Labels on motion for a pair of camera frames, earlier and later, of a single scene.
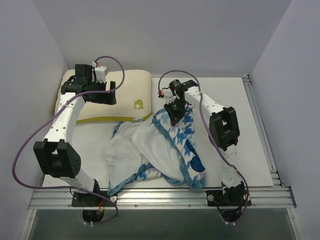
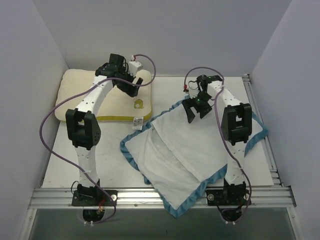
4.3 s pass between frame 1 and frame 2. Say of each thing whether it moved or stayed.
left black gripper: moved
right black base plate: stayed
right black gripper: moved
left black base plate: stayed
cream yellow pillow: stayed
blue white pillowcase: moved
